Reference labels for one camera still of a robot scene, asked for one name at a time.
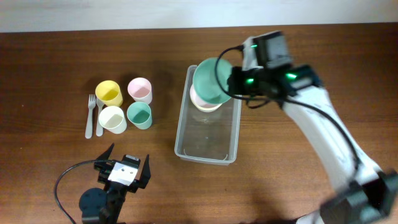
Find white plastic spoon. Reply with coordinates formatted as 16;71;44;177
96;98;104;137

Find green bowl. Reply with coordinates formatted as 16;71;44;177
193;57;233;104

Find green cup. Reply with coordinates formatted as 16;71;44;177
127;102;152;129

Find yellow bowl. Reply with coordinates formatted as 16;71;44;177
195;104;221;113

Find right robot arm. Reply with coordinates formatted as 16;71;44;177
227;31;397;223

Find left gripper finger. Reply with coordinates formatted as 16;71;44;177
136;155;151;189
96;143;114;161

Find pink cup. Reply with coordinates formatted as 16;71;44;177
127;77;152;105

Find white plastic fork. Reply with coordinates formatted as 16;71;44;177
85;94;96;139

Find pink bowl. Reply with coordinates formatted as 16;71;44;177
190;85;220;108

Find clear plastic container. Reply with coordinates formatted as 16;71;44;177
174;65;241;166

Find yellow cup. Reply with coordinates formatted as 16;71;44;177
95;80;123;106

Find cream white cup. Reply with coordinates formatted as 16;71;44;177
99;106;127;134

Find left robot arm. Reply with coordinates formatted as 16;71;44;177
79;144;151;224

